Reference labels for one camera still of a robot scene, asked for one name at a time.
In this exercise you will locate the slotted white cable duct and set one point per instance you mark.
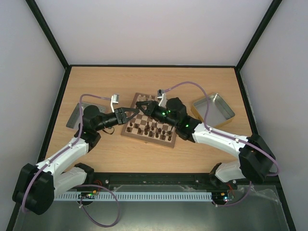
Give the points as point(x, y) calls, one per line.
point(152, 197)

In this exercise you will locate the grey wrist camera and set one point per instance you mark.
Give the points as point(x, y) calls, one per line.
point(161, 96)
point(114, 100)

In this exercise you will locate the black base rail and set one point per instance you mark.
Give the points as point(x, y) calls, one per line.
point(162, 182)

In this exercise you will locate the metal tin lid left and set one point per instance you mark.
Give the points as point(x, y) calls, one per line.
point(74, 119)

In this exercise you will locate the metal tin tray right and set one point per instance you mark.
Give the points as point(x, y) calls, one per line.
point(219, 113)

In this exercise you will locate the black enclosure frame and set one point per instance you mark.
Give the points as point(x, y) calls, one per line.
point(274, 5)

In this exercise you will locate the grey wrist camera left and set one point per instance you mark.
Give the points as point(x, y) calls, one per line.
point(114, 100)

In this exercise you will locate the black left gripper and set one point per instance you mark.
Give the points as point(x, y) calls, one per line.
point(122, 115)

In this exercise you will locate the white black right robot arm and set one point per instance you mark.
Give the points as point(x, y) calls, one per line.
point(254, 157)

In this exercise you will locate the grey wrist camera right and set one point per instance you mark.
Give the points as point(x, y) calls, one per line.
point(161, 96)

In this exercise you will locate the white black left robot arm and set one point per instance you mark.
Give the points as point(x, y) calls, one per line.
point(39, 184)

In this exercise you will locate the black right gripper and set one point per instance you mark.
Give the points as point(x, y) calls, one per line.
point(152, 109)

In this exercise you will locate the wooden chess board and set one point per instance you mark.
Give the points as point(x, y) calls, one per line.
point(145, 125)

